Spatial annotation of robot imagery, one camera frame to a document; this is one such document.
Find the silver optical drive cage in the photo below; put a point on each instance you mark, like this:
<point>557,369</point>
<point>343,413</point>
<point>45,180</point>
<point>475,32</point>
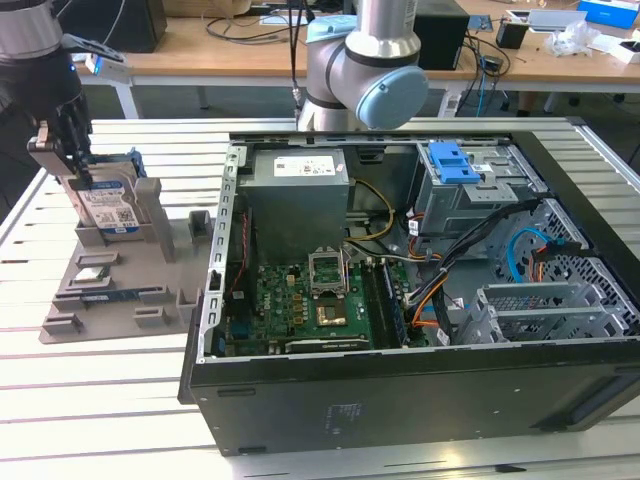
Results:
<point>450,205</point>

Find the dark RAM stick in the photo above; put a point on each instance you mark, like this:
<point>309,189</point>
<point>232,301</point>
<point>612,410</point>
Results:
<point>110,296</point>

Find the small black device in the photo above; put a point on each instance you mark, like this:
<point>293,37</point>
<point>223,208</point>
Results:
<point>492,64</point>

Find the black graphics card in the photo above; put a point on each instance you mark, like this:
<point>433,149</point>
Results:
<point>325,346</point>

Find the grey side wrist camera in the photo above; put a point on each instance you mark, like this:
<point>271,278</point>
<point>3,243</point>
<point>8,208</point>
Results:
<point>50,160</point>

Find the black open PC case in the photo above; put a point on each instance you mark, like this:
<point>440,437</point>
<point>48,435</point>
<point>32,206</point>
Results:
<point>400,400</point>

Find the thin metal locking lever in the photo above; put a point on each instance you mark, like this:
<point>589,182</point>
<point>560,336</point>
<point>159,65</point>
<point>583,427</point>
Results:
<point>344,270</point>

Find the grey power supply unit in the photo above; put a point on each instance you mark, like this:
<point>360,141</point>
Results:
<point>295,210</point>

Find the hard disk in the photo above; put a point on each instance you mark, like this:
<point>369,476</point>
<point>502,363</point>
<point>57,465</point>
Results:
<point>107,205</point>

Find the blue cardboard box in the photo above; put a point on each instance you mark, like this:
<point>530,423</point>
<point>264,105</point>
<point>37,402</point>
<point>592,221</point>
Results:
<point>605,10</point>

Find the crumpled clear plastic bag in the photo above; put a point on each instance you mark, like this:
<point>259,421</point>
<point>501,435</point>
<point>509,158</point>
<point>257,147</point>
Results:
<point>570,40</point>

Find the silver CPU chip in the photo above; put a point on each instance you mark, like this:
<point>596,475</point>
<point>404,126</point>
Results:
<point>92,274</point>

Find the green motherboard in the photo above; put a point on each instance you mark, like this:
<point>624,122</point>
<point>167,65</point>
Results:
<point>280,300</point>

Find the brown cardboard box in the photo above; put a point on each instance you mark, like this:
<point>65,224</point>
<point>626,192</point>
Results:
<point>200,6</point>

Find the small black open box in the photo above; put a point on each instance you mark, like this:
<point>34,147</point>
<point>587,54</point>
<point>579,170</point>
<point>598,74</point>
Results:
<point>511,36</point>

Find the blue plastic cage latch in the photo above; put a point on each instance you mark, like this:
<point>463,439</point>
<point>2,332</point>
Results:
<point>452,162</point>

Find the white box with black inside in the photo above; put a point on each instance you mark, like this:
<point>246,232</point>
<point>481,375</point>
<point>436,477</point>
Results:
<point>625,52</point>

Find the black empty RAM slot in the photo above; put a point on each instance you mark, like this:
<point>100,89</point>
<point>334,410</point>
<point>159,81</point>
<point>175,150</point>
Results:
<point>374,305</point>

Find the silver white wrist camera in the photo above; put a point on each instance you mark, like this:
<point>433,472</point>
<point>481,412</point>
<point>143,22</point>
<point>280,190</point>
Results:
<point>112,70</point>

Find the grey-brown parts rack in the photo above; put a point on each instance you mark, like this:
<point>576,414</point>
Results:
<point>130,270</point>

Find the silver disk bay cage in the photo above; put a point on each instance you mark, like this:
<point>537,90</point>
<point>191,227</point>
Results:
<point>530,295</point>

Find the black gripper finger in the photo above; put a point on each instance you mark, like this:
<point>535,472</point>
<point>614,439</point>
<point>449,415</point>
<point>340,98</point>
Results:
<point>71,150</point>
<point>86,167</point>

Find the large black box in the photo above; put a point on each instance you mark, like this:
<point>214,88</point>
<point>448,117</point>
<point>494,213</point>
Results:
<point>140,25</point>

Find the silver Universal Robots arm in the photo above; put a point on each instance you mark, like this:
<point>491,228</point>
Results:
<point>350,65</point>

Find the CPU socket with gold pins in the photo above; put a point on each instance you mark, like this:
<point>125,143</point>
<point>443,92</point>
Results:
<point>331,312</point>

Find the installed RAM stick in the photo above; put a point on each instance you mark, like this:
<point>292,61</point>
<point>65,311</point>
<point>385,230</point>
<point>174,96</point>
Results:
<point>396,310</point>

